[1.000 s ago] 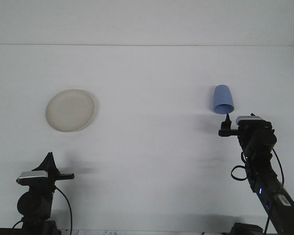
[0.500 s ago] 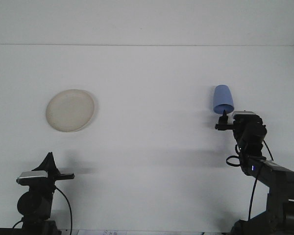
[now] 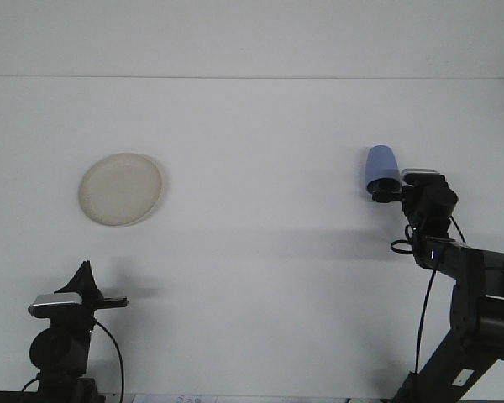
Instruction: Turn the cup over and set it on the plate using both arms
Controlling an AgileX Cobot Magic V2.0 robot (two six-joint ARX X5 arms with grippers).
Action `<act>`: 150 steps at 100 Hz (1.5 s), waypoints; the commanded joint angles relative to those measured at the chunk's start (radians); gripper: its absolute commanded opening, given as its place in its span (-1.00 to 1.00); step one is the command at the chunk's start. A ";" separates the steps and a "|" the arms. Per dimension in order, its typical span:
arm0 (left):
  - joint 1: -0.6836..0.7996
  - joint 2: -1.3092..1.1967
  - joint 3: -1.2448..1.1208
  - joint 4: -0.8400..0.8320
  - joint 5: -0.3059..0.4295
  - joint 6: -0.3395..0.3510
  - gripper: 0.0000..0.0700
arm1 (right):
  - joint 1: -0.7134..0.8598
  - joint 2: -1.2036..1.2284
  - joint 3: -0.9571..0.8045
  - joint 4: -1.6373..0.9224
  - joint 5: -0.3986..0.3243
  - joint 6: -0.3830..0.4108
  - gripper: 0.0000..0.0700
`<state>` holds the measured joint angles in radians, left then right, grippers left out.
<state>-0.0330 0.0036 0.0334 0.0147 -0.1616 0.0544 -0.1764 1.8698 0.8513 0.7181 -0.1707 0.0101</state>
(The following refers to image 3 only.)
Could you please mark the pale blue cup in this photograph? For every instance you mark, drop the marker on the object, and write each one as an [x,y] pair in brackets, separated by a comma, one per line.
[381,163]

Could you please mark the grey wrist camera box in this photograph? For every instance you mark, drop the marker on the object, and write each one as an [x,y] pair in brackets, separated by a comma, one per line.
[54,303]
[420,172]

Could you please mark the pale round plate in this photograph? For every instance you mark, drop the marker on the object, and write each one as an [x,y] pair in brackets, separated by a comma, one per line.
[122,189]

